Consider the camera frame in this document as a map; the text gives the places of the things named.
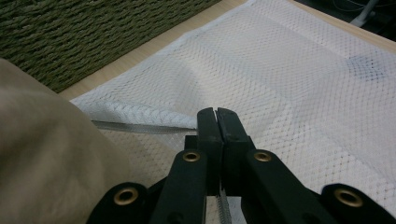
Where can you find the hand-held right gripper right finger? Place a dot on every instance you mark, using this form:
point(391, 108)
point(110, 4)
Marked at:
point(233, 140)

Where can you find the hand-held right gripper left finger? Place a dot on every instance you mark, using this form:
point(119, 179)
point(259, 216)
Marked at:
point(211, 140)

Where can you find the white mesh laundry bag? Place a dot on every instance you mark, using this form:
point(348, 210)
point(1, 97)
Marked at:
point(264, 77)

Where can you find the beige cloth garment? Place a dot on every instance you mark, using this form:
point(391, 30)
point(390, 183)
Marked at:
point(46, 155)

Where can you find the green woven basket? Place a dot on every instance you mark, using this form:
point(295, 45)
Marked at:
point(77, 34)

